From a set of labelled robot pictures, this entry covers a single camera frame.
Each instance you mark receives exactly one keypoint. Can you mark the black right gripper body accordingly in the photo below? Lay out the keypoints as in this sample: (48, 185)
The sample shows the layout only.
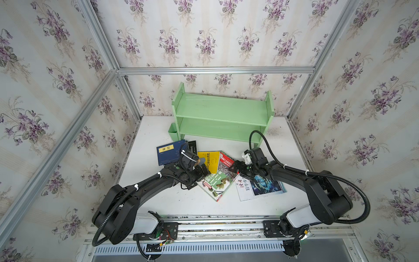
(244, 167)

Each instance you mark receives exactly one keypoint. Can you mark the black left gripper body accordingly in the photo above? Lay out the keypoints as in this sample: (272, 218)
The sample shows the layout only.
(196, 175)

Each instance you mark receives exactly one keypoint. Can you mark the white blue swirl book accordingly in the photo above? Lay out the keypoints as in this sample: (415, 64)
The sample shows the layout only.
(260, 188)

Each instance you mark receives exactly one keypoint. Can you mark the green red nature book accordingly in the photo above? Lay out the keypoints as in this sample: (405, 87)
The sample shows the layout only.
(215, 185)

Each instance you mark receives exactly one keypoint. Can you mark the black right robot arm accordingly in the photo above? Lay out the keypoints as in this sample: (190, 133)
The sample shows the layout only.
(327, 200)

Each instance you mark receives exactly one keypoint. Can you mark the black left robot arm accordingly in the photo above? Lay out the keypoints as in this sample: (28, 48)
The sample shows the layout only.
(115, 217)

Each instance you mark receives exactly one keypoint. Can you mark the yellow book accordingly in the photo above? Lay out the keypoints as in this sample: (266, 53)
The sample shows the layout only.
(211, 160)

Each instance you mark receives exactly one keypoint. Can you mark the black book under blue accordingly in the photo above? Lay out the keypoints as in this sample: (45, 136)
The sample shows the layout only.
(192, 147)

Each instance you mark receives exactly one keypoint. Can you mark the dark blue book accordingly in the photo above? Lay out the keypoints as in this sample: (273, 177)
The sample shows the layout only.
(170, 153)

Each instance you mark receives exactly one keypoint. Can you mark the green wooden bookshelf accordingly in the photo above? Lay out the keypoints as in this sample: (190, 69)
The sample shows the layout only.
(220, 117)

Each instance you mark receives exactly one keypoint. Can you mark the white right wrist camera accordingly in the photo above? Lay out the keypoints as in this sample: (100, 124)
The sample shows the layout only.
(247, 158)

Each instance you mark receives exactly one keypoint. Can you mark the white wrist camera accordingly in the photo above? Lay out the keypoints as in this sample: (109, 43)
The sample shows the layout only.
(189, 159)
(247, 158)

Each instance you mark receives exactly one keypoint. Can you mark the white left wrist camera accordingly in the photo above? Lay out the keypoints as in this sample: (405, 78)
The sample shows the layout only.
(189, 159)

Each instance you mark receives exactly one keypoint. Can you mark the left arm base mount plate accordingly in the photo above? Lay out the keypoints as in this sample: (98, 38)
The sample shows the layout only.
(166, 231)

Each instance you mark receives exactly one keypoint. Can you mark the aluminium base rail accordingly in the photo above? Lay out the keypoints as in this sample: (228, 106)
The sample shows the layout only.
(229, 228)

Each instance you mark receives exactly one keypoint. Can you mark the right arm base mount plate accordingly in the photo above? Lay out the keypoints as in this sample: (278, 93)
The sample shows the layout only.
(271, 228)

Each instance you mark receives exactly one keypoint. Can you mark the aluminium frame top bar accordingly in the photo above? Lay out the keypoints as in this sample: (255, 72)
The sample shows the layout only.
(215, 70)

